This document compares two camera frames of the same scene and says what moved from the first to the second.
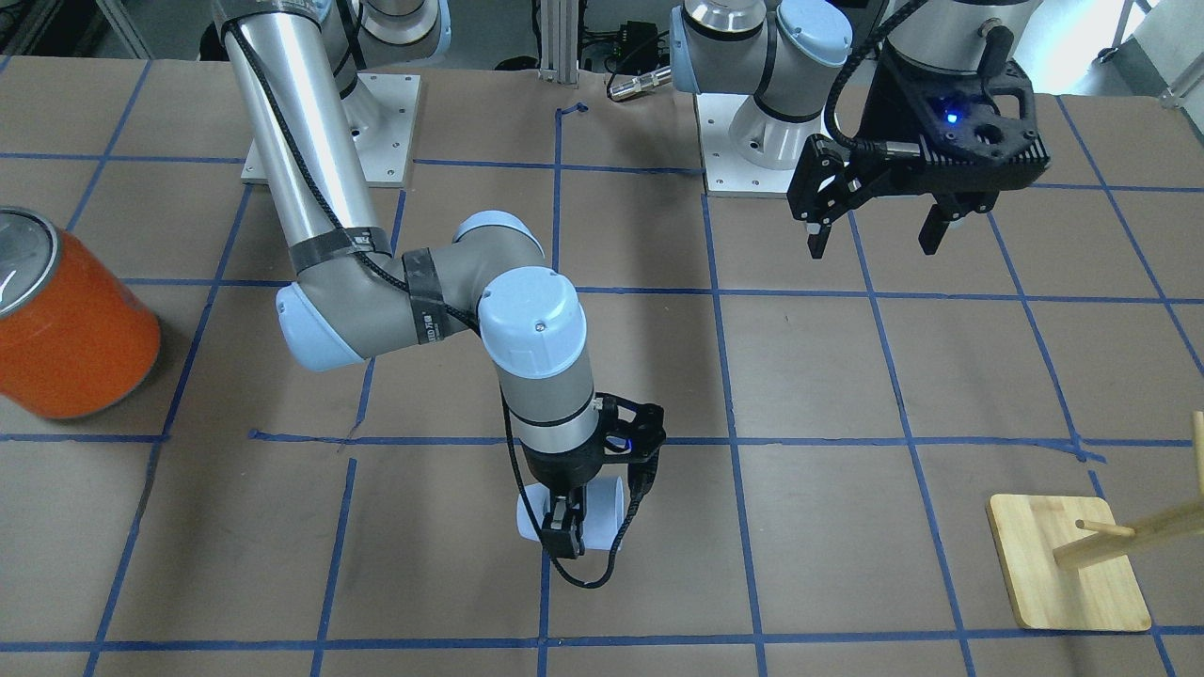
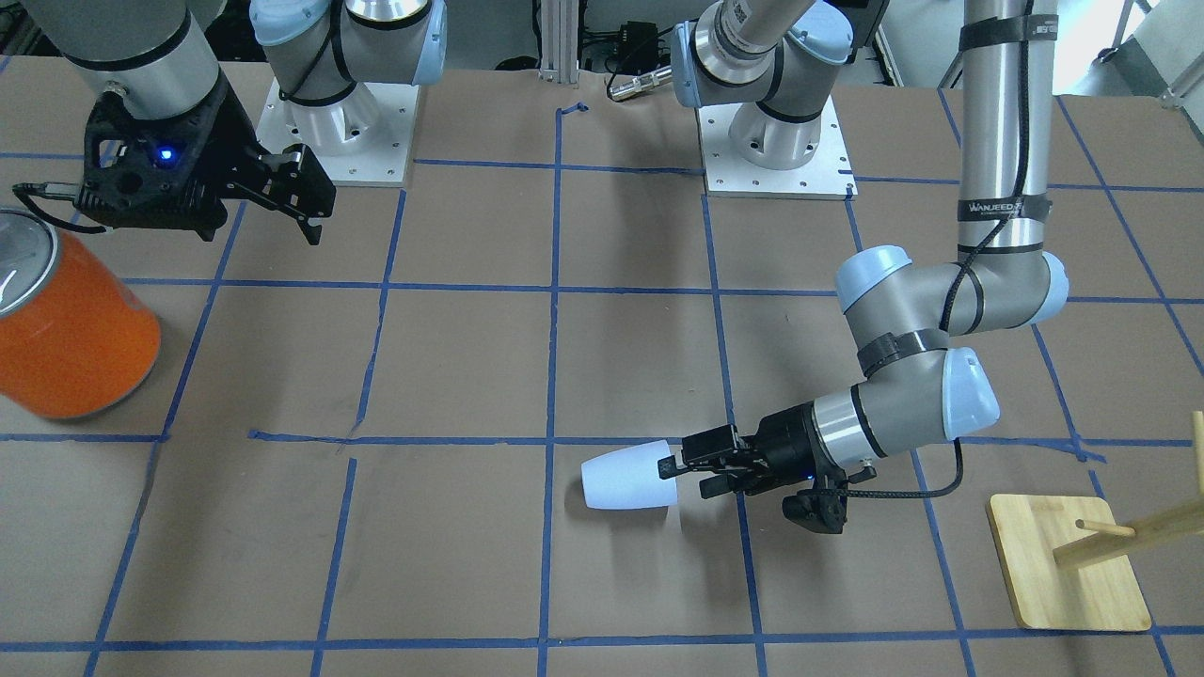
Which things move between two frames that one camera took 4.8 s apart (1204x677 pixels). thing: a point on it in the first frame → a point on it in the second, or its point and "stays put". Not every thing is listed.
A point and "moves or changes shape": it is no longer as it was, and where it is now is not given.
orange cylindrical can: [76, 338] stays put
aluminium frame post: [559, 26] stays put
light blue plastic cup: [603, 513] moves or changes shape
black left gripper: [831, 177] → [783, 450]
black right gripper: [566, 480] → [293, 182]
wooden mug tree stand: [1069, 566] stays put
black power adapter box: [638, 51] stays put
